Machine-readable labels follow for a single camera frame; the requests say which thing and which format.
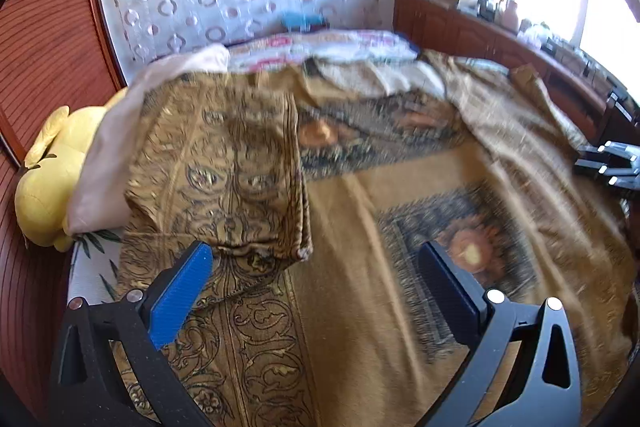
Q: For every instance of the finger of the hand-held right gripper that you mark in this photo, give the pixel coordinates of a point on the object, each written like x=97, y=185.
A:
x=607, y=174
x=612, y=151

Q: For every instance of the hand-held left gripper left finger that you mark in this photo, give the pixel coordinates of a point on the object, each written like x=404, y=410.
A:
x=177, y=297

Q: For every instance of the yellow plush toy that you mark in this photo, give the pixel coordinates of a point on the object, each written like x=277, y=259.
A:
x=50, y=177

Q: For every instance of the wooden cabinet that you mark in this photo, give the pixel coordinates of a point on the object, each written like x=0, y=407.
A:
x=465, y=29

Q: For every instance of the leaf print bedsheet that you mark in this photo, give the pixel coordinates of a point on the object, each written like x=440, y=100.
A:
x=92, y=267

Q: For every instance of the golden patterned cloth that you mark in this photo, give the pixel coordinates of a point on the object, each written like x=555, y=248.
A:
x=360, y=207

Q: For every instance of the blue plastic object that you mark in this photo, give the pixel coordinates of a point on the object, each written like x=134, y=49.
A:
x=300, y=19

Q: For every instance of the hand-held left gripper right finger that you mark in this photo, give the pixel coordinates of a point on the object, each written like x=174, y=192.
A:
x=450, y=302

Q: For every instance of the white pillow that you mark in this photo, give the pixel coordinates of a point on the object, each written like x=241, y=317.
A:
x=110, y=142

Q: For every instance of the floral quilt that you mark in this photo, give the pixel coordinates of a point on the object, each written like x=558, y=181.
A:
x=340, y=44

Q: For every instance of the pale pink jar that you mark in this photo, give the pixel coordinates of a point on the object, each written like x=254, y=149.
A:
x=510, y=14

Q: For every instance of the wooden ribbed headboard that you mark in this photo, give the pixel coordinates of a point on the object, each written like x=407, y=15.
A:
x=50, y=37

